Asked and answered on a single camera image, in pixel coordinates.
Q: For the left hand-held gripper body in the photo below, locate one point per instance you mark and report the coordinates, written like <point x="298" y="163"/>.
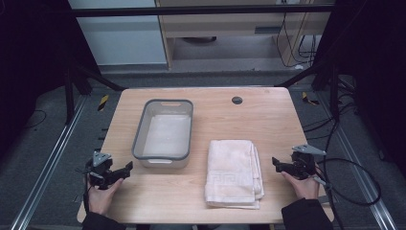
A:
<point x="99" y="169"/>

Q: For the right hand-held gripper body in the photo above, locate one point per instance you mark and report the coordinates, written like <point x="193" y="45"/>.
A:
<point x="303" y="164"/>

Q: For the person's left hand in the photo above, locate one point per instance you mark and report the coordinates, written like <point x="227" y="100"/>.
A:
<point x="100" y="199"/>

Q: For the person's right hand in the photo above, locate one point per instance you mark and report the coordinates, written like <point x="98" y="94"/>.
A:
<point x="304" y="188"/>

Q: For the folded pale pink towel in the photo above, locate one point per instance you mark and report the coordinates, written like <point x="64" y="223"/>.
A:
<point x="231" y="172"/>

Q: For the white basin with grey rim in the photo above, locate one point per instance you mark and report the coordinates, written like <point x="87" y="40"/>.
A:
<point x="166" y="134"/>

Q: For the yellow black striped tape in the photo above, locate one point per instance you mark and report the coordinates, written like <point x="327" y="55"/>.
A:
<point x="309" y="99"/>
<point x="102" y="103"/>

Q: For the black metal stand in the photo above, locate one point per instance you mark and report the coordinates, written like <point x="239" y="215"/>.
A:
<point x="68" y="96"/>
<point x="333" y="92"/>

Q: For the dark curtain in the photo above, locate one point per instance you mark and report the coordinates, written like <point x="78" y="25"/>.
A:
<point x="376" y="70"/>
<point x="32" y="64"/>

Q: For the white cabinet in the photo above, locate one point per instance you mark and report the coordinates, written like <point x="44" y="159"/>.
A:
<point x="121" y="38"/>

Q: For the light wooden desk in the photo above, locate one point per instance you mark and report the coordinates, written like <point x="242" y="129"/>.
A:
<point x="223" y="22"/>

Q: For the aluminium floor rail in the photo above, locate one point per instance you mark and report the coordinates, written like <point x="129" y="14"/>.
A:
<point x="48" y="163"/>
<point x="360" y="166"/>

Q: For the black horizontal frame bar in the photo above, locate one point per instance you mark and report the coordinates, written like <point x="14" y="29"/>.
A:
<point x="191" y="11"/>

